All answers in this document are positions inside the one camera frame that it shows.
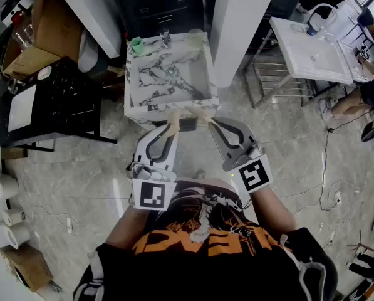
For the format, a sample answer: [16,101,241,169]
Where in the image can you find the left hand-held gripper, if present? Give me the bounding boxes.
[126,108,182,212]

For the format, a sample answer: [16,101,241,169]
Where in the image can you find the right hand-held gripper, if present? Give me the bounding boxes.
[185,106,274,194]

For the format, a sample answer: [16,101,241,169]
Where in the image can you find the green cup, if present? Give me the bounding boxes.
[130,36,145,56]

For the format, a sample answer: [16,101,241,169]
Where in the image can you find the person's left forearm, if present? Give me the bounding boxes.
[105,204,153,251]

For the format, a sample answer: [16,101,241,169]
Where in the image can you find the person's right forearm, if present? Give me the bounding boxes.
[252,185,298,232]

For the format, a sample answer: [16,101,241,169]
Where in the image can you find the marble pattern sink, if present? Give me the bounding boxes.
[123,31,221,127]

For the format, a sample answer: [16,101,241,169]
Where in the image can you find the steel bar rack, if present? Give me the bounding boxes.
[242,29,319,109]

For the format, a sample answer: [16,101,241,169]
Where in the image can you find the translucent tumbler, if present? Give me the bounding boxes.
[187,28,206,48]

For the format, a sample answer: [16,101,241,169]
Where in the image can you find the chrome sink faucet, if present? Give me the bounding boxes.
[159,29,172,49]

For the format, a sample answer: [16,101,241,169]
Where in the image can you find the black speckled vanity cabinet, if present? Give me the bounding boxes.
[0,56,118,153]

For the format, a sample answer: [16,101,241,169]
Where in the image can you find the white ceramic fixture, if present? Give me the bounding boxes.
[78,28,100,74]

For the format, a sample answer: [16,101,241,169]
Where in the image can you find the black drawer cabinet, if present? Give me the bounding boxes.
[106,0,206,39]

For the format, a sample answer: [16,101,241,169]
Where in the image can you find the white square ceramic sink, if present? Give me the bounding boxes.
[269,16,355,86]

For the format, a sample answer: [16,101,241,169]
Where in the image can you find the black orange print t-shirt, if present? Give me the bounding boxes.
[73,179,340,301]

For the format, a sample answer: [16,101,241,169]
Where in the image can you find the large open cardboard box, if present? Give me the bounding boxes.
[1,0,85,81]

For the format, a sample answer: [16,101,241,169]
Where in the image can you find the white rectangular inset basin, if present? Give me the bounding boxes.
[7,85,37,133]

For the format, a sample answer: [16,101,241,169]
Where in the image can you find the small chrome tap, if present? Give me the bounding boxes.
[6,78,20,95]

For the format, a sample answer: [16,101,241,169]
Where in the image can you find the white narrow ceramic sink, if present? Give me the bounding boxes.
[326,0,374,83]

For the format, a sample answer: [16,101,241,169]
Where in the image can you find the red canister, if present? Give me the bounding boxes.
[10,9,26,25]

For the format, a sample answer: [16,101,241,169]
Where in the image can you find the large white paper roll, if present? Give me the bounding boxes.
[0,224,31,250]

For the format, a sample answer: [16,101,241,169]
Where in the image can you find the small cardboard box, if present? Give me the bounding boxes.
[0,243,55,293]

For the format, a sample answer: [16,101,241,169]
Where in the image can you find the black floor cable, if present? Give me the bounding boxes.
[318,111,374,213]

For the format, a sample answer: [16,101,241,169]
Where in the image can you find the white curved hose faucet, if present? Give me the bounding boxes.
[310,3,338,28]

